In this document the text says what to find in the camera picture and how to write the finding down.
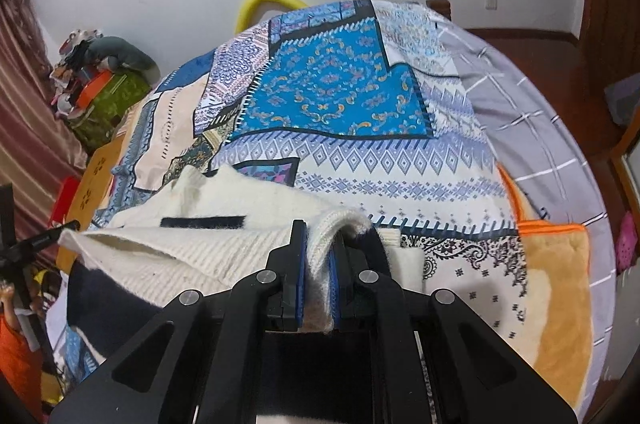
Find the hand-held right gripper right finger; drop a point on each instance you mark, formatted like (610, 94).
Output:
(335, 284)

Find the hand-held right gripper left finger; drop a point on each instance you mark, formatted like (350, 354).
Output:
(300, 274)

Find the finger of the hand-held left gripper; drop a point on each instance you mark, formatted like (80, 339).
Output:
(45, 236)

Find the striped cat knit sweater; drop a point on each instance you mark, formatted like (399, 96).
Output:
(240, 204)

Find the person's left forearm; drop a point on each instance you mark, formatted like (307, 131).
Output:
(15, 354)

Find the red box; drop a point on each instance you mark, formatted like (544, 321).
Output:
(65, 201)

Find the bamboo lap desk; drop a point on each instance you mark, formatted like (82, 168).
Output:
(95, 184)

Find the striped red curtain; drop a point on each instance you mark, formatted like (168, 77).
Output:
(30, 129)

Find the green storage box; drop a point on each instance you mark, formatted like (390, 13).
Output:
(115, 104)

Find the orange box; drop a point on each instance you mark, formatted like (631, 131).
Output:
(95, 86)

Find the blue patchwork blanket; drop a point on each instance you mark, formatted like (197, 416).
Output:
(340, 94)

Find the grey plush toy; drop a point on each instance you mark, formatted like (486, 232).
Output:
(125, 51)

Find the orange tan fleece blanket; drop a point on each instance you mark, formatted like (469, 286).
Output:
(560, 294)

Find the grey checked bed sheet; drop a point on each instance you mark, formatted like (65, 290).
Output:
(525, 104)

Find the yellow foam tube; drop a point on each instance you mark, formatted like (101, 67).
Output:
(247, 4)

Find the pink slipper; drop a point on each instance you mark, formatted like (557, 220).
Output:
(626, 241)

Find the grey cloth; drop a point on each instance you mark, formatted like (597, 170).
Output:
(625, 99)

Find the wooden bed post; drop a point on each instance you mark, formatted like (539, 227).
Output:
(440, 10)

